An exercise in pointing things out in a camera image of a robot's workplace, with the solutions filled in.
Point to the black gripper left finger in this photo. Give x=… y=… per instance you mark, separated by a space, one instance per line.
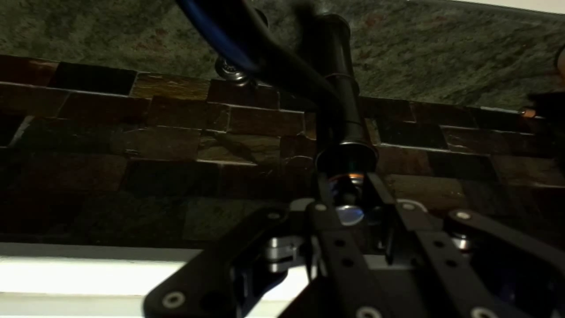
x=233 y=274

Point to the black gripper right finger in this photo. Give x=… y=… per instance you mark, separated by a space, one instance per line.
x=463 y=265

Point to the dark kitchen faucet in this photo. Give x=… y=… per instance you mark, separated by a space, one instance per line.
x=320 y=72

